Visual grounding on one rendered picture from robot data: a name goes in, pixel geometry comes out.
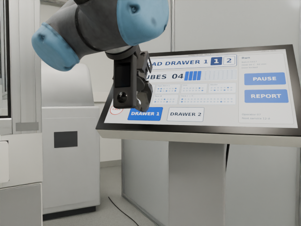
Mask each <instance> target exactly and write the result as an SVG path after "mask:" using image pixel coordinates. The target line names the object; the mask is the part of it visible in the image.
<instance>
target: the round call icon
mask: <svg viewBox="0 0 301 226"><path fill-rule="evenodd" d="M123 110H124V109H116V108H114V107H113V103H112V104H111V107H110V110H109V112H108V115H122V113H123Z"/></svg>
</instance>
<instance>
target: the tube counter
mask: <svg viewBox="0 0 301 226"><path fill-rule="evenodd" d="M219 80H237V69H222V70H188V71H172V75H171V79H170V81H171V82H184V81H219Z"/></svg>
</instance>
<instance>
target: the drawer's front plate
mask: <svg viewBox="0 0 301 226"><path fill-rule="evenodd" d="M8 181H9V144H8V142H6V141H0V183H5V182H8Z"/></svg>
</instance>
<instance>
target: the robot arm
mask: <svg viewBox="0 0 301 226"><path fill-rule="evenodd" d="M168 19H169V6H168V0H69V1H67V2H66V3H65V4H64V5H63V6H62V7H61V8H60V9H59V10H58V11H57V12H55V13H54V14H53V15H52V16H51V17H50V18H49V19H48V20H47V21H46V22H43V23H42V24H41V27H40V28H39V29H38V30H37V31H36V32H35V33H34V34H33V36H32V38H31V43H32V46H33V49H34V50H35V52H36V54H37V55H38V56H39V57H40V58H41V59H42V60H43V61H44V62H45V63H46V64H47V65H49V66H50V67H52V68H54V69H56V70H58V71H63V72H66V71H70V70H71V69H72V68H73V67H74V66H75V65H76V64H79V62H80V60H81V58H82V57H84V56H85V55H89V54H94V53H98V52H104V51H105V53H106V56H107V57H108V58H109V59H112V60H114V67H113V78H112V79H113V107H114V108H116V109H133V108H135V109H136V110H138V111H140V112H142V113H143V112H145V113H146V112H147V110H148V109H149V106H150V102H151V97H152V93H153V87H152V85H151V84H150V83H149V81H147V80H146V77H147V72H148V71H149V72H150V74H151V72H152V68H153V66H152V63H151V60H150V56H149V53H148V51H141V50H140V47H139V44H140V43H144V42H147V41H150V40H152V39H155V38H157V37H159V36H160V35H161V34H162V33H163V32H164V31H165V28H166V26H167V24H168ZM144 54H145V55H144ZM148 59H149V62H150V67H149V64H148ZM138 99H139V100H140V102H141V104H139V100H138Z"/></svg>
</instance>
